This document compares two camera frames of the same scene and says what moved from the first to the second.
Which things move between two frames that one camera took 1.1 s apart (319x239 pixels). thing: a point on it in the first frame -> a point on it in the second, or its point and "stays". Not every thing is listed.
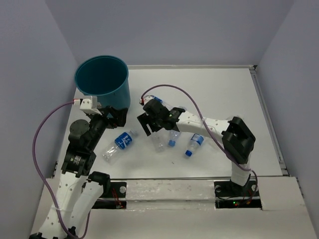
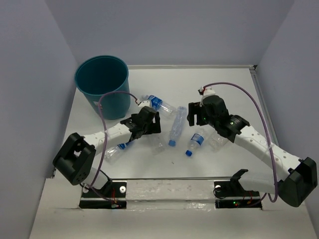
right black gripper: (143, 119) -> (194, 108)
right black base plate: (227, 189) stays
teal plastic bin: (106, 77) stays
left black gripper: (118, 119) -> (154, 128)
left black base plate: (117, 189) stays
